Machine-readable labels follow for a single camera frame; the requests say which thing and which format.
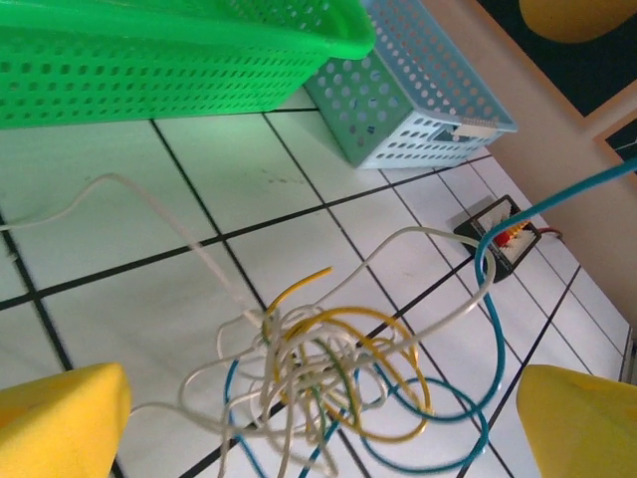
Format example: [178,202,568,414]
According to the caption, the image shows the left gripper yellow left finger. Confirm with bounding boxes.
[0,361,133,478]

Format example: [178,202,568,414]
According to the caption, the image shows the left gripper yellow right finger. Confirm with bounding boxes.
[515,362,637,478]

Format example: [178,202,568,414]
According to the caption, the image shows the thin blue wire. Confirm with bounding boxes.
[223,356,339,478]
[365,157,637,472]

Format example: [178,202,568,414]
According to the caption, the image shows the black terminal block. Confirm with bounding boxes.
[453,195,566,284]

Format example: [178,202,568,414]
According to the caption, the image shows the light blue plastic basket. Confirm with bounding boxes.
[303,0,519,170]

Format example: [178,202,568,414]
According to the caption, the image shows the green plastic basket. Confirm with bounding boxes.
[0,0,374,131]

